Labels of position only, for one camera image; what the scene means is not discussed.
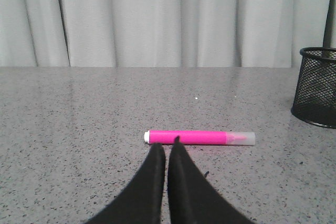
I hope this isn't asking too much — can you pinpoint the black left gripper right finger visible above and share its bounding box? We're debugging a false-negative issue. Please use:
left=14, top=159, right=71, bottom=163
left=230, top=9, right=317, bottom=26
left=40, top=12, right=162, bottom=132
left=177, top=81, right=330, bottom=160
left=167, top=137, right=252, bottom=223

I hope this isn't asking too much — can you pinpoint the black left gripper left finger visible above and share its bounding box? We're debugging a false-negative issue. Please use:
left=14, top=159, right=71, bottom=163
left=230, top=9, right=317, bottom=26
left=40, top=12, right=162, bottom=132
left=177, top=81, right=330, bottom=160
left=87, top=144, right=165, bottom=223

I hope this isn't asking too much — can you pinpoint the pink highlighter pen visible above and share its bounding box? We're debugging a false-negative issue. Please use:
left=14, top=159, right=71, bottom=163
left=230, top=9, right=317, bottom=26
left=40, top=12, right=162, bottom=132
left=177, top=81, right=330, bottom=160
left=143, top=130, right=256, bottom=145

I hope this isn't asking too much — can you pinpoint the black mesh pen holder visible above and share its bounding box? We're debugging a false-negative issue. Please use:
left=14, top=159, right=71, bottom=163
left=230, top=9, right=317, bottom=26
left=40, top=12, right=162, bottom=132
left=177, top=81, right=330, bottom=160
left=291, top=47, right=335, bottom=129

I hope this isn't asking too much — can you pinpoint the grey curtain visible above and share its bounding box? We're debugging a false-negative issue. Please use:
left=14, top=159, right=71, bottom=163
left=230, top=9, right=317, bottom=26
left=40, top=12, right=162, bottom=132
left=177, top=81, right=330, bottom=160
left=1, top=0, right=335, bottom=68

